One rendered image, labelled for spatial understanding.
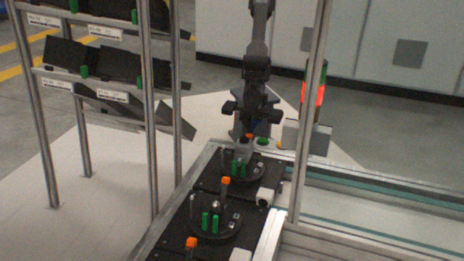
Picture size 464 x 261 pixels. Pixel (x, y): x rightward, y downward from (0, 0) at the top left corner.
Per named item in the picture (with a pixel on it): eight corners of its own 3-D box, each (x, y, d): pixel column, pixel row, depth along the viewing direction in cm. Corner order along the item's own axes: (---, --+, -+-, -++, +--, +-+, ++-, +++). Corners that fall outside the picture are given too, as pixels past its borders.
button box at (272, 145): (254, 149, 169) (255, 135, 166) (312, 161, 164) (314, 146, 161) (249, 159, 163) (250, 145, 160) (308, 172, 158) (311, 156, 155)
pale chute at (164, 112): (159, 131, 160) (164, 119, 161) (192, 142, 155) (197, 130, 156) (117, 102, 135) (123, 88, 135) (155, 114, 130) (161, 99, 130)
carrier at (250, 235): (190, 194, 137) (190, 159, 130) (269, 213, 131) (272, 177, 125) (153, 252, 116) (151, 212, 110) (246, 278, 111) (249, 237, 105)
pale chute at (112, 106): (119, 123, 163) (125, 112, 164) (151, 133, 159) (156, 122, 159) (69, 93, 138) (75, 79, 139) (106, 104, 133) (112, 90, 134)
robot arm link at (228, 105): (282, 101, 134) (286, 92, 139) (221, 90, 138) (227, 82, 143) (279, 125, 138) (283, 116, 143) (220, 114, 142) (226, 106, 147)
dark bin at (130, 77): (155, 80, 148) (159, 58, 147) (190, 90, 143) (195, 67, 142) (95, 72, 123) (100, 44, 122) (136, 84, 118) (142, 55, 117)
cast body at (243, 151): (238, 151, 144) (240, 132, 141) (252, 154, 143) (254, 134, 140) (230, 165, 137) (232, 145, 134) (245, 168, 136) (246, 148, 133)
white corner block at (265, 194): (258, 196, 137) (259, 185, 135) (273, 200, 136) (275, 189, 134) (254, 206, 133) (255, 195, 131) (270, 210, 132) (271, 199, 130)
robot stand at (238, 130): (259, 127, 191) (263, 83, 181) (276, 145, 180) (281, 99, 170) (227, 133, 186) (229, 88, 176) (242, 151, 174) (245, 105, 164)
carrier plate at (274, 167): (217, 151, 158) (217, 145, 157) (286, 165, 152) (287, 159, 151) (191, 191, 138) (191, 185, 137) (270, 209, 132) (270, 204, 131)
